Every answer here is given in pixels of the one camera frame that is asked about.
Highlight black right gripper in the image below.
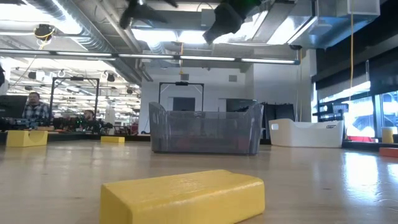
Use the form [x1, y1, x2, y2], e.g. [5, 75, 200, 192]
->
[164, 0, 264, 18]

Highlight yellow arch block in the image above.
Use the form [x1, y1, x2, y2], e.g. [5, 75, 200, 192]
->
[6, 129, 49, 148]

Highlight red rectangular block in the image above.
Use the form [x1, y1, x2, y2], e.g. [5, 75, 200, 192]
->
[378, 147, 398, 158]

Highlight long ceiling light bar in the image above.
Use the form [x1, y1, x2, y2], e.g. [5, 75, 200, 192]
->
[0, 48, 301, 65]

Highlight person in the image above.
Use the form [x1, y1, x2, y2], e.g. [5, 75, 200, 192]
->
[79, 109, 101, 133]
[22, 91, 50, 122]

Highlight yellow rectangular block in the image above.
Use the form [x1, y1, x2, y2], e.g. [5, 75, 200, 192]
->
[100, 136, 126, 144]
[99, 169, 266, 224]

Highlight grey translucent plastic bin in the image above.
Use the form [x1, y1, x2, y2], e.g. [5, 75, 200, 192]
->
[148, 101, 264, 156]

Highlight black panels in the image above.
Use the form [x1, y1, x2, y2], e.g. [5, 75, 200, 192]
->
[262, 102, 295, 140]

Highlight black computer monitor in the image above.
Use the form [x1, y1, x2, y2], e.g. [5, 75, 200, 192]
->
[0, 95, 29, 119]

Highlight white plastic bin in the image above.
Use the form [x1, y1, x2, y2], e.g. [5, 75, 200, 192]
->
[268, 118, 345, 148]

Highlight black shelving unit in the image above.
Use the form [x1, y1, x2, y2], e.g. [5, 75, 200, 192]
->
[313, 102, 349, 123]

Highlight red box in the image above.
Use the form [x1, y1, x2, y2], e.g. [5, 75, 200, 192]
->
[347, 135, 376, 143]

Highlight yellow cylinder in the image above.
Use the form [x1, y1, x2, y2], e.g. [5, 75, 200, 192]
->
[381, 126, 398, 144]

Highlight black stand frame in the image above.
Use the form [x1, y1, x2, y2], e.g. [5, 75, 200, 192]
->
[158, 81, 205, 112]

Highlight black rig frame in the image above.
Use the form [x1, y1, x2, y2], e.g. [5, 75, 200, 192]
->
[49, 76, 100, 125]

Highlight black ceiling cable reel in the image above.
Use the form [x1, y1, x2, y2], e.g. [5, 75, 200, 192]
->
[33, 24, 56, 42]

